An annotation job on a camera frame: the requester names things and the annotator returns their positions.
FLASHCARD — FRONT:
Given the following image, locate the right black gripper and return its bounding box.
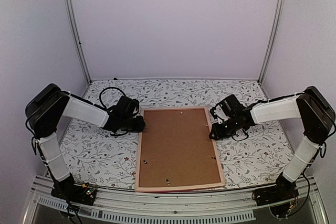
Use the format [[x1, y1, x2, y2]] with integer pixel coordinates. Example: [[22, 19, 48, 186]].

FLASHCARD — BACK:
[[209, 116, 239, 141]]

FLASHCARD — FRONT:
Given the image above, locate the pink wooden picture frame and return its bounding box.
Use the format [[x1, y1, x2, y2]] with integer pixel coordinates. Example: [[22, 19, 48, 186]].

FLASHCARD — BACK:
[[134, 106, 226, 193]]

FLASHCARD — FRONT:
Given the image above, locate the brown backing board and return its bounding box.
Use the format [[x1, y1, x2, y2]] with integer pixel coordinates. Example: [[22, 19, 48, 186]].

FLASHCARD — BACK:
[[138, 109, 222, 187]]

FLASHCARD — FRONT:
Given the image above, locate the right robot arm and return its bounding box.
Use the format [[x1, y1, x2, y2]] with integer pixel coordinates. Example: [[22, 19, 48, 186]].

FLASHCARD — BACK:
[[209, 86, 335, 205]]

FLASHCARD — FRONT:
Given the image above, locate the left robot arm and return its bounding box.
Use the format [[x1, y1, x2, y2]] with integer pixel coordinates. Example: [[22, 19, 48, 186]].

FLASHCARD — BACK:
[[25, 83, 145, 200]]

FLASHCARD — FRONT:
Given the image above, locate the floral table mat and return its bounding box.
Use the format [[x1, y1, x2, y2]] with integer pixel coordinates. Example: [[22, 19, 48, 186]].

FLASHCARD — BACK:
[[60, 79, 293, 189]]

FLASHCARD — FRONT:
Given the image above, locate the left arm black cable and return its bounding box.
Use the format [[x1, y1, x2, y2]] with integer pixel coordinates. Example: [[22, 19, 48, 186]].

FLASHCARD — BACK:
[[99, 86, 127, 109]]

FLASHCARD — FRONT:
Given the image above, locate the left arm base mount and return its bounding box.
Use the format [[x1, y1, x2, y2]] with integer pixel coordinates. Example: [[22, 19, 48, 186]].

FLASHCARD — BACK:
[[51, 183, 97, 206]]

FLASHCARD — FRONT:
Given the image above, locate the front aluminium rail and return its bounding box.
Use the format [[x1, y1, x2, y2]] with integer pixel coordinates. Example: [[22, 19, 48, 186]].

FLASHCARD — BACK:
[[23, 188, 331, 223]]

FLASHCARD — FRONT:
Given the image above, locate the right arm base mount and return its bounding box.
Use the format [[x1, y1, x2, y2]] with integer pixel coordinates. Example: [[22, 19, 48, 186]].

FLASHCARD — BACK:
[[251, 186, 299, 219]]

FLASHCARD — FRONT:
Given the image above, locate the right aluminium post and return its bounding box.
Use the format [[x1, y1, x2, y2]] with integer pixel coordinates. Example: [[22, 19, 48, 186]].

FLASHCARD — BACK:
[[258, 0, 285, 85]]

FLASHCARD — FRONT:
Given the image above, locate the aluminium post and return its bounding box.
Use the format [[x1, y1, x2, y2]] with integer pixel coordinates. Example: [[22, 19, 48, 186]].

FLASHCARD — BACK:
[[258, 0, 285, 85], [64, 0, 92, 84]]

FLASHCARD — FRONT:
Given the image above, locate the left aluminium post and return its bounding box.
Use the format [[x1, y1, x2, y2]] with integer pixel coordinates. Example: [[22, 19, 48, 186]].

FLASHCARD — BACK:
[[64, 0, 92, 84]]

